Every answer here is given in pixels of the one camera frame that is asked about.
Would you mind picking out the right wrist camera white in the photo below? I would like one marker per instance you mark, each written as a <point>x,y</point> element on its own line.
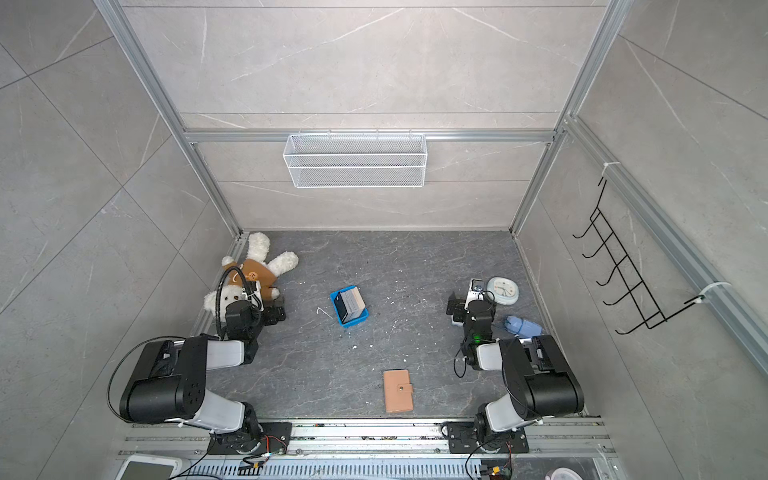
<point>476,288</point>

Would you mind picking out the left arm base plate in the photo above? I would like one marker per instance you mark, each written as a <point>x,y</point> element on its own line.
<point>273,438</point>

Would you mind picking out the white round clock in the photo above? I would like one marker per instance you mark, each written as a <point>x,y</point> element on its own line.
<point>503,290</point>

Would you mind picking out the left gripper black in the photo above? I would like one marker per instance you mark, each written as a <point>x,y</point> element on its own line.
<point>271,312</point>

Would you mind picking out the pink white round object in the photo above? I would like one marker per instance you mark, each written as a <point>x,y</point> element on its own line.
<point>563,473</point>

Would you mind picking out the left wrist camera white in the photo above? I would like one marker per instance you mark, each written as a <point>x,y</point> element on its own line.
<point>253,293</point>

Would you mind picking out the white tablet device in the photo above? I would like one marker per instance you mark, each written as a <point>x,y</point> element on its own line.
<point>149,467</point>

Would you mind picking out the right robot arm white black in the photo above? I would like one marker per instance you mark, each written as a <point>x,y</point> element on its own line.
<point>538,380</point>

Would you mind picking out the aluminium rail front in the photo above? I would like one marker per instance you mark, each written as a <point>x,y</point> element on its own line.
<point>389,448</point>

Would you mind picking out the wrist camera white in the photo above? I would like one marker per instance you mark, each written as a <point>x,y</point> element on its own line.
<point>476,288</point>
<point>253,293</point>

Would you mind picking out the tan leather card holder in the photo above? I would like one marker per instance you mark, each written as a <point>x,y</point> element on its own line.
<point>398,391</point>

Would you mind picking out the blue dish brush toy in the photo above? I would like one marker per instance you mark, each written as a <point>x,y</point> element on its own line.
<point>522,328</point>

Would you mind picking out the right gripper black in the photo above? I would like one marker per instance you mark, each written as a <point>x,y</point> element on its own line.
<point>456,306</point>

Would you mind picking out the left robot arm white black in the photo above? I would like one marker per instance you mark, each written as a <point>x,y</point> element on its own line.
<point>168,382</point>

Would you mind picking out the white teddy bear brown shirt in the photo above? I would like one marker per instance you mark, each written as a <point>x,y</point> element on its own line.
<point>255,266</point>

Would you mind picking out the stack of credit cards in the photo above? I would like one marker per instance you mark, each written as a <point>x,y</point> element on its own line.
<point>351,303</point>

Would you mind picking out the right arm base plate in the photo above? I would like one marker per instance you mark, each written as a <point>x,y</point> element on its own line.
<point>465,437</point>

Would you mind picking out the black wire hook rack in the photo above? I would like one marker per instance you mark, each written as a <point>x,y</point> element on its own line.
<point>626,272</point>

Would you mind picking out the white wire mesh basket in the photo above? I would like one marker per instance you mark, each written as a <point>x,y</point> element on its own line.
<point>356,160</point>

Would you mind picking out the blue card box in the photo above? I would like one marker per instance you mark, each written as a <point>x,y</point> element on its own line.
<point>349,306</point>

